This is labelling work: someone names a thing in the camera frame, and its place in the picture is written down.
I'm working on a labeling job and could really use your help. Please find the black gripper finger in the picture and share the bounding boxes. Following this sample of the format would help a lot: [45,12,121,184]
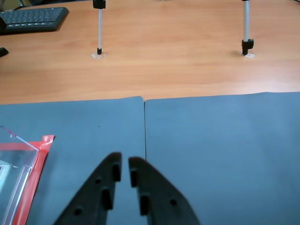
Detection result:
[127,157,202,225]
[53,152,122,225]

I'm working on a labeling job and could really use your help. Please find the transparent acrylic box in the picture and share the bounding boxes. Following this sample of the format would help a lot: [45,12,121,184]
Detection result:
[0,125,40,225]

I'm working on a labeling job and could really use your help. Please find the grey mat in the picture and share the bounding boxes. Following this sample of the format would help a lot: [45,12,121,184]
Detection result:
[0,96,146,225]
[143,91,300,225]

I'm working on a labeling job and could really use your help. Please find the red tape strip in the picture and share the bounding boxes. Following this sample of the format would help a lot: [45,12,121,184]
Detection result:
[13,135,56,225]
[0,142,44,152]

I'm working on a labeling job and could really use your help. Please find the black keyboard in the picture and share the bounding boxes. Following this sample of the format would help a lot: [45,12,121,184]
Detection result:
[0,7,70,36]

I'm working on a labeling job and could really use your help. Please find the silver tripod leg with clamp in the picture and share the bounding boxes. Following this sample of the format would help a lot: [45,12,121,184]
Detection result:
[241,0,255,56]

